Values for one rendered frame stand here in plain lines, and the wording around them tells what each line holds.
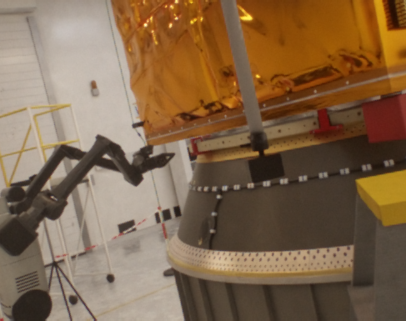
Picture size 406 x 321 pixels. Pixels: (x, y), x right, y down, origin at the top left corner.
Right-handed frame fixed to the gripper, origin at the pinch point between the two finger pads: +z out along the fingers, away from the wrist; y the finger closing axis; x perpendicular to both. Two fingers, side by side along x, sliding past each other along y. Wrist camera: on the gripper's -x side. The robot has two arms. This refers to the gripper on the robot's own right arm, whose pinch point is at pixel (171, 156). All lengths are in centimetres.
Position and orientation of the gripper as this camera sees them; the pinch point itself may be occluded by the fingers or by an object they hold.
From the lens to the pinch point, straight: 259.1
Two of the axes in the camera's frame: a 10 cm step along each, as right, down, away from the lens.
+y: -1.6, -0.2, 9.9
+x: 3.9, 9.2, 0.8
